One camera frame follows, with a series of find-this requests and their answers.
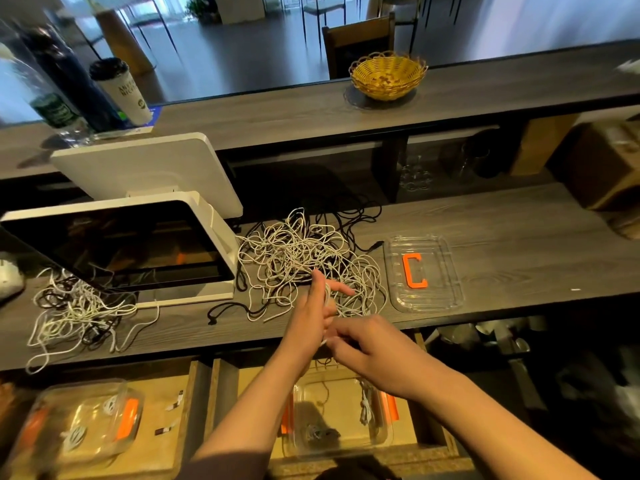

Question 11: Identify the person's right hand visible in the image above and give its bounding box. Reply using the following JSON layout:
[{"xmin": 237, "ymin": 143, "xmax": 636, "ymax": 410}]
[{"xmin": 325, "ymin": 315, "xmax": 442, "ymax": 402}]

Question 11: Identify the person's left hand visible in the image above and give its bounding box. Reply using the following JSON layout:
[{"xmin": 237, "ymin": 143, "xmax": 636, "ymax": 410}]
[{"xmin": 275, "ymin": 269, "xmax": 358, "ymax": 372}]

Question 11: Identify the clear container drawer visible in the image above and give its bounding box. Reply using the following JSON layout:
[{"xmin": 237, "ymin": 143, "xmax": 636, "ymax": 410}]
[
  {"xmin": 280, "ymin": 359, "xmax": 401, "ymax": 458},
  {"xmin": 5, "ymin": 379, "xmax": 144, "ymax": 476}
]

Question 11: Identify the person's right forearm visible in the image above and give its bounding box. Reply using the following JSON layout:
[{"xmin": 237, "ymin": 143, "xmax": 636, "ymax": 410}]
[{"xmin": 415, "ymin": 369, "xmax": 601, "ymax": 480}]

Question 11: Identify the person's left forearm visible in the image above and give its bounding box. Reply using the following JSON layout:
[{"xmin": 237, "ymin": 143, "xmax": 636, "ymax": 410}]
[{"xmin": 180, "ymin": 355, "xmax": 311, "ymax": 480}]

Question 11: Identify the brown cardboard box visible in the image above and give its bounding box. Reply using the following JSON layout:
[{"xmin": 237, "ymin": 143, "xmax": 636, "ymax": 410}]
[{"xmin": 565, "ymin": 119, "xmax": 640, "ymax": 211}]

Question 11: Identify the wooden drawer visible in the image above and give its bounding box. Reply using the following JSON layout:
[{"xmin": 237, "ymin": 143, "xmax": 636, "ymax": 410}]
[
  {"xmin": 208, "ymin": 335, "xmax": 461, "ymax": 480},
  {"xmin": 0, "ymin": 357, "xmax": 211, "ymax": 480}
]

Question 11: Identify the pile of white containers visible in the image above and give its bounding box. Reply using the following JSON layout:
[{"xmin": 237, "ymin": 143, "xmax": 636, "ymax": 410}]
[{"xmin": 430, "ymin": 319, "xmax": 531, "ymax": 361}]

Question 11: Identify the white touchscreen monitor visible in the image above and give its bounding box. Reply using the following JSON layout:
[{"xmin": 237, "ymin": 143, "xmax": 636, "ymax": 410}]
[{"xmin": 0, "ymin": 191, "xmax": 241, "ymax": 308}]

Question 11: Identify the grey wooden bar counter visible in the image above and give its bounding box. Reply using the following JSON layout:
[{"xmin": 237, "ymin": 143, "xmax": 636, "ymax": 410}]
[{"xmin": 0, "ymin": 39, "xmax": 640, "ymax": 181}]

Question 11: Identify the white customer display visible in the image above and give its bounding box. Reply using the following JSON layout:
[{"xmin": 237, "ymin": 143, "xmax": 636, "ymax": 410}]
[{"xmin": 50, "ymin": 133, "xmax": 244, "ymax": 219}]

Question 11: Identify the yellow woven basket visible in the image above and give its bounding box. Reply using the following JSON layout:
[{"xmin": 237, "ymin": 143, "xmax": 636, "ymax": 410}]
[{"xmin": 349, "ymin": 51, "xmax": 429, "ymax": 102}]

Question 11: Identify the flat cardboard sheet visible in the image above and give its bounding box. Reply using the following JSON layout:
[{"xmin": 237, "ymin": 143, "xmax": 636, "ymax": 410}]
[{"xmin": 515, "ymin": 115, "xmax": 581, "ymax": 178}]

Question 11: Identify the brown wooden chair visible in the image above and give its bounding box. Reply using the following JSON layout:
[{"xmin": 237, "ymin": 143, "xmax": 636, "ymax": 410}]
[{"xmin": 322, "ymin": 13, "xmax": 396, "ymax": 81}]

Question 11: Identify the white paper coffee cup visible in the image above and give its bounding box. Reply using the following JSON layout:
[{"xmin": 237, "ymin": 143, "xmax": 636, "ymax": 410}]
[{"xmin": 88, "ymin": 57, "xmax": 154, "ymax": 128}]

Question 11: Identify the white headset device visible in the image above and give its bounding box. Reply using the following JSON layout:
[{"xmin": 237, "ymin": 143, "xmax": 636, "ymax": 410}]
[{"xmin": 0, "ymin": 253, "xmax": 26, "ymax": 301}]

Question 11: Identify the black metal chair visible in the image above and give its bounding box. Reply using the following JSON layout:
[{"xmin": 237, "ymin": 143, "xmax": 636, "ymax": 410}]
[
  {"xmin": 378, "ymin": 0, "xmax": 421, "ymax": 51},
  {"xmin": 300, "ymin": 0, "xmax": 346, "ymax": 36}
]

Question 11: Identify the clear plastic water bottle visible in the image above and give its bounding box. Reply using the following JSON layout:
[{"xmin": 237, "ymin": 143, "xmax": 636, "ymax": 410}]
[{"xmin": 0, "ymin": 35, "xmax": 86, "ymax": 146}]

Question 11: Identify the green potted plant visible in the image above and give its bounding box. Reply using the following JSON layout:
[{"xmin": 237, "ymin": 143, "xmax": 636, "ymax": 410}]
[{"xmin": 188, "ymin": 0, "xmax": 221, "ymax": 24}]

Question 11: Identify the black thermos bottle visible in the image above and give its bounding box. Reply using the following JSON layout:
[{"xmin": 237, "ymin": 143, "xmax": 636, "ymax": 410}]
[{"xmin": 20, "ymin": 25, "xmax": 126, "ymax": 134}]

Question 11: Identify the round wooden table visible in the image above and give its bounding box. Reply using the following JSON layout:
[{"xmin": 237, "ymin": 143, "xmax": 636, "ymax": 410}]
[{"xmin": 95, "ymin": 5, "xmax": 156, "ymax": 76}]

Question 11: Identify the black cable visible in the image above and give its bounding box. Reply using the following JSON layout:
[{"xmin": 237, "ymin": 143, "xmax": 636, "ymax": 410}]
[{"xmin": 207, "ymin": 295, "xmax": 271, "ymax": 326}]

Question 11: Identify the clear lid orange handle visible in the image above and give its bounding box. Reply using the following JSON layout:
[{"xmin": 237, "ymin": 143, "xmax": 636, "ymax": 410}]
[{"xmin": 385, "ymin": 235, "xmax": 466, "ymax": 314}]

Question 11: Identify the bundle of black cables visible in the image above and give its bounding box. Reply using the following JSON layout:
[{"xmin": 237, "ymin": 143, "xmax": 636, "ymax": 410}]
[{"xmin": 320, "ymin": 199, "xmax": 386, "ymax": 251}]

